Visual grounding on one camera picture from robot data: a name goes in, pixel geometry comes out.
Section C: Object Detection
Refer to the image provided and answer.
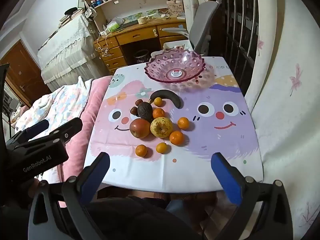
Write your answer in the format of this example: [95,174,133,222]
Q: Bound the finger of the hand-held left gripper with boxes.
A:
[15,117,83,148]
[6,119,50,144]

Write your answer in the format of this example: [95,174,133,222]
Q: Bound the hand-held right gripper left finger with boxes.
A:
[27,152,110,240]

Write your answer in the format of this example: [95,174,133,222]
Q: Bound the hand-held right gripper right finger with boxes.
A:
[211,152,293,240]

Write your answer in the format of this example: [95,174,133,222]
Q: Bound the red apple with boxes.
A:
[129,118,151,139]

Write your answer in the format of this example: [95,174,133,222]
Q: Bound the dark avocado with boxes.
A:
[137,102,153,122]

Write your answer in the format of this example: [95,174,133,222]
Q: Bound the yellow green apple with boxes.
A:
[150,117,173,138]

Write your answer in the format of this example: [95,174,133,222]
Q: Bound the dark overripe banana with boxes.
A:
[149,89,183,109]

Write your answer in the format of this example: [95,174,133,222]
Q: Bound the pink plastic fruit bowl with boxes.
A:
[144,49,207,83]

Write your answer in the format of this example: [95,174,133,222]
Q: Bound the pink blanket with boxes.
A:
[59,76,113,208]

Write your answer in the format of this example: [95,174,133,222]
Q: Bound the floral white blanket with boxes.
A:
[14,76,94,133]

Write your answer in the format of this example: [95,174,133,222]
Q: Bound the cartoon printed tablecloth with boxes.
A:
[83,56,264,193]

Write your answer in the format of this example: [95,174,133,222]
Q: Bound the person's dark clothing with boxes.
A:
[82,185,218,240]

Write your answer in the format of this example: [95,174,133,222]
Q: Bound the brown wooden door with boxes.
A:
[0,40,48,105]

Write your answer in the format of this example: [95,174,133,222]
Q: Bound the white lace cover cloth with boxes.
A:
[37,12,105,85]

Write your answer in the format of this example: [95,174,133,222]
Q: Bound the white flower print curtain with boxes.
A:
[180,0,213,53]
[244,0,320,240]

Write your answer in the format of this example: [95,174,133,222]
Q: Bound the dark trash bin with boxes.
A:
[134,50,150,64]

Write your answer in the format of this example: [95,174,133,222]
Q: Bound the stack of books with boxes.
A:
[59,9,85,28]

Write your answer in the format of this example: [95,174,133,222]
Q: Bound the green tissue packet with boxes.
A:
[106,21,120,32]

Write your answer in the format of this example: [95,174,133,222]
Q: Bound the wooden desk with drawers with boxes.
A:
[94,19,188,72]

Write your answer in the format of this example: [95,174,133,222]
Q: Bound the metal window bars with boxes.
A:
[220,0,260,90]

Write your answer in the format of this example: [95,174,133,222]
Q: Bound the white storage box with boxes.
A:
[163,41,194,52]

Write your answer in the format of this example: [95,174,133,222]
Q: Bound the wooden bookshelf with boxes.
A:
[76,0,185,28]

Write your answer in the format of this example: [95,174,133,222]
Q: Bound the grey office chair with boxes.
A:
[160,0,224,57]

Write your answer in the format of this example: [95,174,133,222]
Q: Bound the printed white gift box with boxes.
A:
[167,4,185,15]

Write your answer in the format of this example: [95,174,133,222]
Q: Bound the white charging cables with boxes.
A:
[96,30,112,56]

